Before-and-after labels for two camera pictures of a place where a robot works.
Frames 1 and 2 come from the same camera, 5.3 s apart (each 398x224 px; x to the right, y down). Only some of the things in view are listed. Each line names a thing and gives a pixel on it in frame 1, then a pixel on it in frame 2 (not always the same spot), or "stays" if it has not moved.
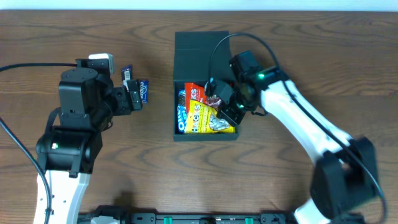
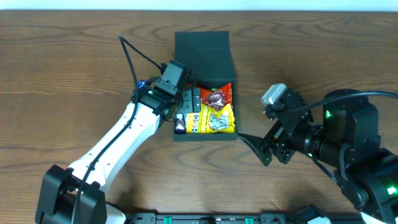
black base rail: (126, 217) stays
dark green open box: (199, 56) stays
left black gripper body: (134, 99) → (191, 100)
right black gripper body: (222, 92) → (280, 145)
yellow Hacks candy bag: (203, 119) stays
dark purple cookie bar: (126, 74) → (180, 123)
